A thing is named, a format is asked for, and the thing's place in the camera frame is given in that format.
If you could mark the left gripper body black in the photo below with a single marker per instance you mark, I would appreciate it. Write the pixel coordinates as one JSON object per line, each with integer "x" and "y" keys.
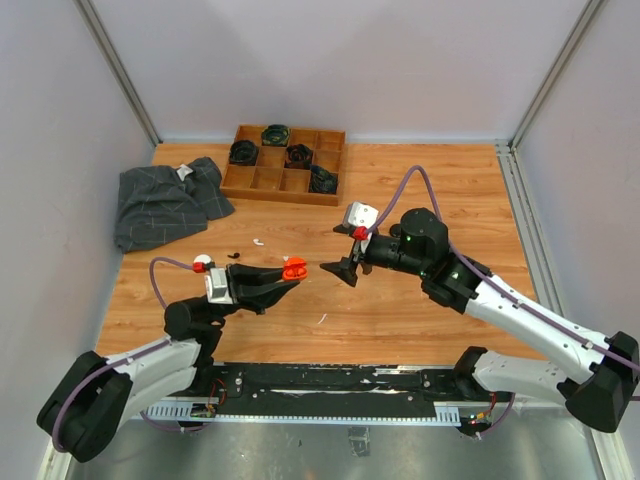
{"x": 232, "y": 283}

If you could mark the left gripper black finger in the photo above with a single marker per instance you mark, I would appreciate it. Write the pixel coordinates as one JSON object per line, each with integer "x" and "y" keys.
{"x": 261, "y": 298}
{"x": 255, "y": 276}

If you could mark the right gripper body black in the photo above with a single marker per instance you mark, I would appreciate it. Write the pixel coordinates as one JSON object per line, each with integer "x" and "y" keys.
{"x": 359, "y": 257}

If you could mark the orange earbud charging case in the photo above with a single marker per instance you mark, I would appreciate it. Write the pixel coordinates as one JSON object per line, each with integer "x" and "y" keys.
{"x": 294, "y": 269}

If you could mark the white earbud charging case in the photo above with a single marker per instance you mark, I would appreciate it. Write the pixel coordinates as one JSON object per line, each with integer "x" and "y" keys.
{"x": 202, "y": 259}

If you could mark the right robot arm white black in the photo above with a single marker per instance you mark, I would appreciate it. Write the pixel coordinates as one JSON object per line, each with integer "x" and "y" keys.
{"x": 594, "y": 376}

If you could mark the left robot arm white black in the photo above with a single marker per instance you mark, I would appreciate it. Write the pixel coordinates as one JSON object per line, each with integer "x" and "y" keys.
{"x": 97, "y": 395}

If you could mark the dark blue rolled tie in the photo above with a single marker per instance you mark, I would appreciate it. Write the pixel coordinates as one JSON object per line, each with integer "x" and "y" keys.
{"x": 323, "y": 181}

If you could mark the wooden compartment tray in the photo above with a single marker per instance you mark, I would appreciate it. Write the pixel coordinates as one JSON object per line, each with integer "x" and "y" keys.
{"x": 269, "y": 180}

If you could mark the dark red rolled tie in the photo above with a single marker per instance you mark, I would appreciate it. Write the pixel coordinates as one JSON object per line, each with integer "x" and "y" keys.
{"x": 298, "y": 156}

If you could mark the grey checked cloth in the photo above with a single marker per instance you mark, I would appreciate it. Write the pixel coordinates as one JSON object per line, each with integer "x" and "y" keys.
{"x": 158, "y": 205}

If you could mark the dark rolled tie left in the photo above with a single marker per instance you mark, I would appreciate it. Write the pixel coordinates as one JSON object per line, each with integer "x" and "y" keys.
{"x": 243, "y": 153}

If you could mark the dark rolled tie top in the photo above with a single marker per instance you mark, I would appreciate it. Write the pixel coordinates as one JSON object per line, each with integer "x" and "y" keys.
{"x": 276, "y": 135}

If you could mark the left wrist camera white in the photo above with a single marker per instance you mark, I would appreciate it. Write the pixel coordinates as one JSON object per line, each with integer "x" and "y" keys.
{"x": 217, "y": 287}

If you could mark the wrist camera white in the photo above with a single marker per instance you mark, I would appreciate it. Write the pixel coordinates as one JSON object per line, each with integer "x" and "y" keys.
{"x": 217, "y": 287}
{"x": 359, "y": 214}

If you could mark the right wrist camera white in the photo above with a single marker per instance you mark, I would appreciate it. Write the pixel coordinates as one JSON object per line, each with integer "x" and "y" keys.
{"x": 359, "y": 214}

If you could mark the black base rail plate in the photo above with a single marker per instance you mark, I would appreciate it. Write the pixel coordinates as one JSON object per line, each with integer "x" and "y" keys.
{"x": 324, "y": 393}

